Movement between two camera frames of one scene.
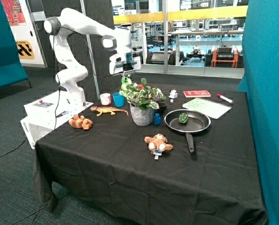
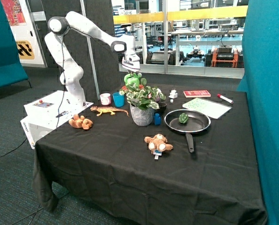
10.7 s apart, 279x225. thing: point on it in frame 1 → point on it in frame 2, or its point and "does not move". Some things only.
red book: [197, 93] does not move
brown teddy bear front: [158, 144] does not move
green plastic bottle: [125, 81] → [133, 79]
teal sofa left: [5, 70] does not move
